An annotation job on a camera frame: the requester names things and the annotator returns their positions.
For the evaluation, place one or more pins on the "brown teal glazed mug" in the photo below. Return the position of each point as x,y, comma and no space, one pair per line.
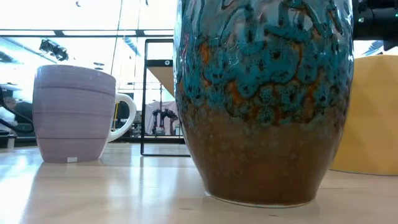
264,109

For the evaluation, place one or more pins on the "yellow orange mug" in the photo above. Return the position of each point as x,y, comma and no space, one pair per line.
373,118

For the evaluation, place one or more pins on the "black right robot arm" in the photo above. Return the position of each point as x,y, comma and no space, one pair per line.
376,18

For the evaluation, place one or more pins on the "background black robot arm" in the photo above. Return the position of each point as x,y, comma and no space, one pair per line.
161,113

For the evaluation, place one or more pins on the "black ceiling fixture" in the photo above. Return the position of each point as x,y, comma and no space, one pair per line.
54,49

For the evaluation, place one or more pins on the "person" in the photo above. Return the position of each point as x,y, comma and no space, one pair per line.
7,105

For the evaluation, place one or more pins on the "wooden shelf with black frame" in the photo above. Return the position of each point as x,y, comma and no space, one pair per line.
163,74

